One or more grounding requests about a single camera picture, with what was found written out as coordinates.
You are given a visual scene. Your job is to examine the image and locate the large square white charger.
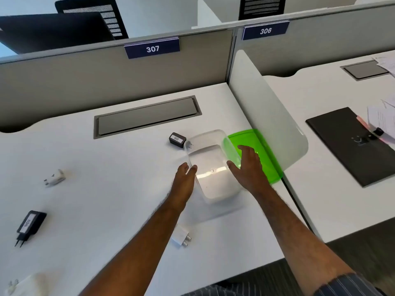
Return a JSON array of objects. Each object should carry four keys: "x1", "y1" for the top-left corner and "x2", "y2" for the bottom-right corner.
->
[{"x1": 6, "y1": 273, "x2": 50, "y2": 296}]

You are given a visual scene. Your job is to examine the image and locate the blue desk number sign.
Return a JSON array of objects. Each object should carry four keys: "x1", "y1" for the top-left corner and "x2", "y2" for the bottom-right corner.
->
[
  {"x1": 242, "y1": 21, "x2": 290, "y2": 41},
  {"x1": 124, "y1": 37, "x2": 181, "y2": 60}
]

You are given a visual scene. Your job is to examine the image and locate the long black charger white label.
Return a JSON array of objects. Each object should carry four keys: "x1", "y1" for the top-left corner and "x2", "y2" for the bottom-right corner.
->
[{"x1": 14, "y1": 210, "x2": 47, "y2": 247}]

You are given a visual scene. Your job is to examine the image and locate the clear plastic container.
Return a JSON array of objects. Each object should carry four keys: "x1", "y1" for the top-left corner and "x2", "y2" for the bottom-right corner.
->
[{"x1": 184, "y1": 129, "x2": 247, "y2": 204}]

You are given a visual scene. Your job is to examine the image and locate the person's left forearm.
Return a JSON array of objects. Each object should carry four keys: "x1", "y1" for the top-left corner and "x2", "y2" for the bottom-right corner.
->
[{"x1": 79, "y1": 200, "x2": 186, "y2": 296}]

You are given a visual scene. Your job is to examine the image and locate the white charger round pins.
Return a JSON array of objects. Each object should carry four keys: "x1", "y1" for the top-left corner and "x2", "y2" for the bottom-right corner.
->
[{"x1": 170, "y1": 224, "x2": 193, "y2": 247}]

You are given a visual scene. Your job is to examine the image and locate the person's right forearm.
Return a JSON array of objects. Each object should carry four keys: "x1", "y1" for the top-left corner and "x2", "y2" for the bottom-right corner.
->
[{"x1": 255, "y1": 186, "x2": 356, "y2": 290}]

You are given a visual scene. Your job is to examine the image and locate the compact black charger white label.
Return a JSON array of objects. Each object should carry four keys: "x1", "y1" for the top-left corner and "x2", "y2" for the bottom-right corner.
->
[{"x1": 169, "y1": 132, "x2": 194, "y2": 149}]

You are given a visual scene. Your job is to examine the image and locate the person's left hand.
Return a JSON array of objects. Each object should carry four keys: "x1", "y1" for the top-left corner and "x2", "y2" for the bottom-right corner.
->
[{"x1": 169, "y1": 162, "x2": 198, "y2": 210}]

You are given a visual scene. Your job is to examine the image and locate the pile of printed papers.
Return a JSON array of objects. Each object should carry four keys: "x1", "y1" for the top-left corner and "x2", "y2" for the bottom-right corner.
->
[{"x1": 366, "y1": 53, "x2": 395, "y2": 145}]

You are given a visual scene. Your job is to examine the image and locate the green lid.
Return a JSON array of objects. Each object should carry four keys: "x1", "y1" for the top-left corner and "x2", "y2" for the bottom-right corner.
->
[{"x1": 223, "y1": 128, "x2": 284, "y2": 185}]

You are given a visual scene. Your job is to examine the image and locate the black monitor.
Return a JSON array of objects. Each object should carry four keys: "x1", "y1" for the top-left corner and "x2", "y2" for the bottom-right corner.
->
[{"x1": 0, "y1": 12, "x2": 115, "y2": 55}]

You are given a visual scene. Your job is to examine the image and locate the white desk side divider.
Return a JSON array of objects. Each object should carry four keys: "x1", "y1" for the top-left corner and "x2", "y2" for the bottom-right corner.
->
[
  {"x1": 228, "y1": 49, "x2": 309, "y2": 171},
  {"x1": 191, "y1": 0, "x2": 223, "y2": 30}
]

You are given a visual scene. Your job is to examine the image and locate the beige desk partition panel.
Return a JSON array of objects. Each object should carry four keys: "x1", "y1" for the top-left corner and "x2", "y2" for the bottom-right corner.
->
[
  {"x1": 233, "y1": 1, "x2": 395, "y2": 77},
  {"x1": 0, "y1": 27, "x2": 235, "y2": 133}
]

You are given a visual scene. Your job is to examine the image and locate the person's right hand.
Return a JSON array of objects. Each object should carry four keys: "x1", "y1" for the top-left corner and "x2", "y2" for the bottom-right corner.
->
[{"x1": 227, "y1": 145, "x2": 274, "y2": 196}]

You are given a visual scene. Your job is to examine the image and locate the black mesh office chair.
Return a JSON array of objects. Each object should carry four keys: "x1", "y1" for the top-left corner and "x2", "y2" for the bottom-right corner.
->
[
  {"x1": 55, "y1": 0, "x2": 129, "y2": 40},
  {"x1": 238, "y1": 0, "x2": 286, "y2": 21}
]

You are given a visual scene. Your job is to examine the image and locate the black notebook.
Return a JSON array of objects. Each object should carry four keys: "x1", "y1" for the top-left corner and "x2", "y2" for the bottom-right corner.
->
[{"x1": 305, "y1": 107, "x2": 395, "y2": 188}]

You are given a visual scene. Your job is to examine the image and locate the small white plug adapter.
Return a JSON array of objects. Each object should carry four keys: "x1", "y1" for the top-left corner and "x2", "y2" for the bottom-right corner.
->
[{"x1": 43, "y1": 169, "x2": 66, "y2": 187}]

